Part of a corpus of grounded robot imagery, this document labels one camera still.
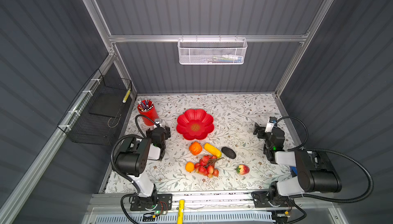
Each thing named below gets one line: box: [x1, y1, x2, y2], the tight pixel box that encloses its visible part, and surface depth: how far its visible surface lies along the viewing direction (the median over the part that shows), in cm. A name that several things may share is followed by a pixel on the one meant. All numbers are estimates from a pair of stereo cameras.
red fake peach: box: [235, 164, 250, 175], surface depth 82 cm
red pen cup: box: [137, 99, 160, 127], surface depth 97 cm
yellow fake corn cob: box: [204, 142, 222, 159], surface depth 90 cm
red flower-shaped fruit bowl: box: [176, 108, 215, 141], surface depth 105 cm
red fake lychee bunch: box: [194, 154, 225, 178], surface depth 80 cm
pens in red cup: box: [137, 98, 154, 112], surface depth 98 cm
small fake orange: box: [185, 161, 195, 173], surface depth 84 cm
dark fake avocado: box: [221, 146, 237, 160], surface depth 88 cm
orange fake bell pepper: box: [189, 141, 203, 156], surface depth 88 cm
